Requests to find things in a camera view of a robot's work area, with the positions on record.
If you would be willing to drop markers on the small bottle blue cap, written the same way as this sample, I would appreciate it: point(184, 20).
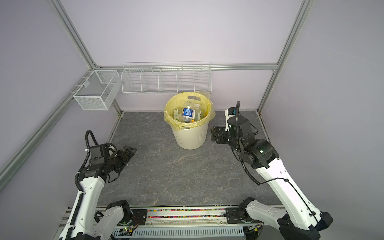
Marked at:
point(188, 112)

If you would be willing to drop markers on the aluminium front rail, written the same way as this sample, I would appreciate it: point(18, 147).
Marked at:
point(186, 214)

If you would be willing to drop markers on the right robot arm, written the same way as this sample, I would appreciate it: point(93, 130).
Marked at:
point(289, 194)

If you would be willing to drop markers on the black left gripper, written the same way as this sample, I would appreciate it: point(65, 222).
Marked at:
point(130, 154)

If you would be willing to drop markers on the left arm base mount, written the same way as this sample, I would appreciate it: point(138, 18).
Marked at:
point(138, 217)

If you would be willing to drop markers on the yellow bin liner bag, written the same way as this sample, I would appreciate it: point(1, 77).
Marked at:
point(179, 101)

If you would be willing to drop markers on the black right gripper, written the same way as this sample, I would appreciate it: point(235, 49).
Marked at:
point(219, 130)

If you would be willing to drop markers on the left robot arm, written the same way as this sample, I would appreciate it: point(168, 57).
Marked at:
point(84, 222)

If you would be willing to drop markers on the small clear bottle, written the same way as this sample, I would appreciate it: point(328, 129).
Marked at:
point(198, 113)

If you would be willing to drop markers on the white wire shelf basket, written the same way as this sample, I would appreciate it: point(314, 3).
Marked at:
point(166, 77)

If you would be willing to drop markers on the clear bottle green label front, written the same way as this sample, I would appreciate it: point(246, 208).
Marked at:
point(176, 114)

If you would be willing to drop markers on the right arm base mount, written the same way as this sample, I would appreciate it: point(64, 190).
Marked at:
point(236, 215)

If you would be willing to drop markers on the cream plastic waste bin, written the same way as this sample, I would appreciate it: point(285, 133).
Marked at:
point(193, 138)

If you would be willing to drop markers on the white vented cable duct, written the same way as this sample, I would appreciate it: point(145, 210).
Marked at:
point(178, 233)

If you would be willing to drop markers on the white mesh box basket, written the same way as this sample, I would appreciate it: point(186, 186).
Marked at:
point(99, 90)

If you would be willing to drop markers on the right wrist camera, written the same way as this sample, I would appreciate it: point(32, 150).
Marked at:
point(229, 113)

